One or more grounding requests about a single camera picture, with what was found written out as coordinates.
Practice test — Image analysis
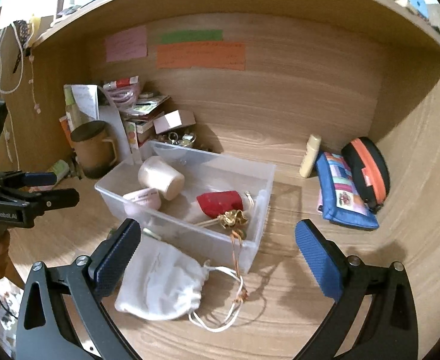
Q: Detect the pink coiled cord packet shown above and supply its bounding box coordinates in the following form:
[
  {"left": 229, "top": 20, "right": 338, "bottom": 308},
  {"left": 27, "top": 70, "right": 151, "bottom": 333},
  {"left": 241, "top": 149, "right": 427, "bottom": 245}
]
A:
[{"left": 101, "top": 76, "right": 142, "bottom": 109}]

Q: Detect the folded printed paper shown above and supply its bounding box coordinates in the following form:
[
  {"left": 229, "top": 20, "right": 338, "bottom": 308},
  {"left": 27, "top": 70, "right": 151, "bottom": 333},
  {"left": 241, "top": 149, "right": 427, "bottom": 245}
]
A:
[{"left": 70, "top": 85, "right": 100, "bottom": 120}]

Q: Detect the white drawstring cloth bag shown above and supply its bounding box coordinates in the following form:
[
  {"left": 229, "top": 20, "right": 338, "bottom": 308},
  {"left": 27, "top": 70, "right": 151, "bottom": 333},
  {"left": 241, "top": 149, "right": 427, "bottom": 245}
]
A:
[{"left": 115, "top": 236, "right": 247, "bottom": 333}]

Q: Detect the black orange round case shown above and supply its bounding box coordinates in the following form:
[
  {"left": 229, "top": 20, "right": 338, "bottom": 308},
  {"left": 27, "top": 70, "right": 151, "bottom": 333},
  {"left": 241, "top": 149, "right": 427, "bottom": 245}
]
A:
[{"left": 341, "top": 136, "right": 391, "bottom": 214}]

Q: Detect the red velvet gift pouch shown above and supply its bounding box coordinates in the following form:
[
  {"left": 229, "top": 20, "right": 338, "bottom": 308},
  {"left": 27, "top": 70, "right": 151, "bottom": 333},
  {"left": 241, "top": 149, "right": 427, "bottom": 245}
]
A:
[{"left": 196, "top": 190, "right": 254, "bottom": 228}]

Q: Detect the brown mug with lid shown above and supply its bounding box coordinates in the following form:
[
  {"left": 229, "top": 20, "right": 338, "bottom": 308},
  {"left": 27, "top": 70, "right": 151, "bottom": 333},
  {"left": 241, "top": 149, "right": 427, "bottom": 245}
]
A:
[{"left": 71, "top": 120, "right": 117, "bottom": 179}]

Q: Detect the glass bowl of trinkets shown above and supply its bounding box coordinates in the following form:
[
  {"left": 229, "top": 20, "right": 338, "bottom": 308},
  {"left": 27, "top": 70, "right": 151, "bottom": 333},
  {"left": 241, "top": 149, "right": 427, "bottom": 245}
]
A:
[{"left": 156, "top": 131, "right": 196, "bottom": 148}]

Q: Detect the pink white round jar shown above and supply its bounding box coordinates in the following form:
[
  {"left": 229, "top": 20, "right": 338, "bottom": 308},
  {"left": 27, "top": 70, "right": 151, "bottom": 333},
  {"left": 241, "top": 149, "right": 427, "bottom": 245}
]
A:
[{"left": 122, "top": 188, "right": 161, "bottom": 218}]

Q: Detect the translucent white plastic cup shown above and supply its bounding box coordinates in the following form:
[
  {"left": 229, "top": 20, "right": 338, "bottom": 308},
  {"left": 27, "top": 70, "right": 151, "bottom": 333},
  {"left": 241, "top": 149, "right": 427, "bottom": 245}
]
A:
[{"left": 138, "top": 156, "right": 185, "bottom": 201}]

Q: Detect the clear plastic storage bin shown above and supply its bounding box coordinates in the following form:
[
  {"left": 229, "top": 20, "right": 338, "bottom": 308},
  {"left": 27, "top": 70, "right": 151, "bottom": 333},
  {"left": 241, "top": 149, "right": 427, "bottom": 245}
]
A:
[{"left": 94, "top": 141, "right": 275, "bottom": 274}]

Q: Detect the cream lotion bottle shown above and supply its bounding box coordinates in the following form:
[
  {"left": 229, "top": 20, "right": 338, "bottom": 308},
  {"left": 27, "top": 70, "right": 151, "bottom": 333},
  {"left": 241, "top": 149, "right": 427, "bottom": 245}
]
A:
[{"left": 299, "top": 134, "right": 322, "bottom": 178}]

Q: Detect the person left hand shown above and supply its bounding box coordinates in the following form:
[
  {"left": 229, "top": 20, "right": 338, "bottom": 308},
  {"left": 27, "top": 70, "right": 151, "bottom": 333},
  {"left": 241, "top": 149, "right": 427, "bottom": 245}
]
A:
[{"left": 0, "top": 230, "right": 10, "bottom": 279}]

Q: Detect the blue patchwork zipper pouch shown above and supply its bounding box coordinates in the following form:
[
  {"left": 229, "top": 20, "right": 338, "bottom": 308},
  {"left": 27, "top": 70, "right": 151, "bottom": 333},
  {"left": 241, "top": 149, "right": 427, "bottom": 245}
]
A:
[{"left": 315, "top": 152, "right": 379, "bottom": 231}]

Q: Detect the green bead tassel charm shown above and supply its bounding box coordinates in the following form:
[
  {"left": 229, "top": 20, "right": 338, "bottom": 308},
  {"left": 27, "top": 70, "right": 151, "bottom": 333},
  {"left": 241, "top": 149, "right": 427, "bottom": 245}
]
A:
[{"left": 230, "top": 229, "right": 248, "bottom": 303}]

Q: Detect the small white pink box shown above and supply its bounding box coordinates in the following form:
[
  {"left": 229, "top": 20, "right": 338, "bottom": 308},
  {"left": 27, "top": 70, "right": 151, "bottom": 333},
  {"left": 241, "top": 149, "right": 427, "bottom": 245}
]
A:
[{"left": 153, "top": 110, "right": 196, "bottom": 134}]

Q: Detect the green paper note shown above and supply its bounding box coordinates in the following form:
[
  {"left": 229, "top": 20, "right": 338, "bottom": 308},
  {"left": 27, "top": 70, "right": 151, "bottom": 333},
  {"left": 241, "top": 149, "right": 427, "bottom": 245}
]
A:
[{"left": 160, "top": 29, "right": 223, "bottom": 45}]

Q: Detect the pink sticky note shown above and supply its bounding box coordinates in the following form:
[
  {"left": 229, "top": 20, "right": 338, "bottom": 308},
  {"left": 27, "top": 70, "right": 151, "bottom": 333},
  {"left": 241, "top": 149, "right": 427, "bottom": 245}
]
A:
[{"left": 103, "top": 25, "right": 148, "bottom": 63}]

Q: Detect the orange green tube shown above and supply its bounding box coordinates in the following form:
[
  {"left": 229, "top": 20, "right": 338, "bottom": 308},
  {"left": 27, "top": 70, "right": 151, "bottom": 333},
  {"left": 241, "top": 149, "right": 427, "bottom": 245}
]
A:
[{"left": 29, "top": 159, "right": 70, "bottom": 193}]

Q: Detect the orange paper note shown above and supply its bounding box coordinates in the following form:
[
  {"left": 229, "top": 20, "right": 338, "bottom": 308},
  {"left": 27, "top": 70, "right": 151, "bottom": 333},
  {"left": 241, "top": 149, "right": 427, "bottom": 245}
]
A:
[{"left": 156, "top": 41, "right": 246, "bottom": 71}]

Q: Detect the stack of booklets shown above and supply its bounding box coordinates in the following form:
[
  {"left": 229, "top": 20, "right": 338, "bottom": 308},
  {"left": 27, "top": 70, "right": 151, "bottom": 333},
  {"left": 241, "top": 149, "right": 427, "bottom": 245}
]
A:
[{"left": 120, "top": 91, "right": 172, "bottom": 147}]

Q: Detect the fruit sticker sheet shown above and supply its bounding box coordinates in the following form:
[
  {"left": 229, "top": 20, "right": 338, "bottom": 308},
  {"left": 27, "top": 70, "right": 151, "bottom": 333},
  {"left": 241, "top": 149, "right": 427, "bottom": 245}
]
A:
[{"left": 123, "top": 120, "right": 139, "bottom": 152}]

